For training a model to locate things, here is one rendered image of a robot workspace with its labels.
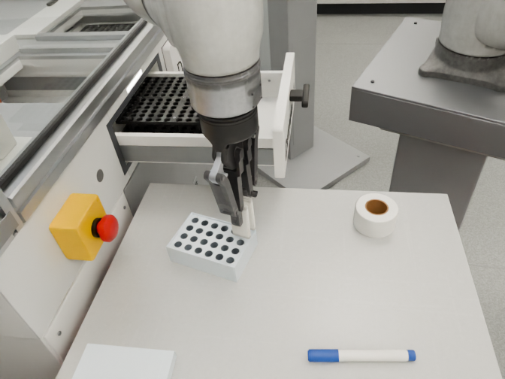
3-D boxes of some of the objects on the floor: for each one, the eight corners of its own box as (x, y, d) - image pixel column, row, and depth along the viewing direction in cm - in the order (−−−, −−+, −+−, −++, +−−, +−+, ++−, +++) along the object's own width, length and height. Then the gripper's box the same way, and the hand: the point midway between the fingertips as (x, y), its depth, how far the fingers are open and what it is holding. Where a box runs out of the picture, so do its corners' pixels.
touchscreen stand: (369, 161, 204) (404, -84, 136) (303, 204, 185) (304, -54, 116) (299, 122, 234) (298, -94, 166) (236, 156, 215) (206, -72, 147)
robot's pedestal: (458, 271, 153) (536, 84, 102) (436, 338, 135) (520, 150, 84) (378, 242, 166) (413, 63, 115) (349, 298, 148) (375, 116, 97)
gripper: (229, 139, 46) (247, 271, 62) (275, 80, 55) (281, 208, 71) (172, 128, 48) (204, 256, 64) (225, 74, 58) (241, 198, 74)
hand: (242, 216), depth 65 cm, fingers closed, pressing on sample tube
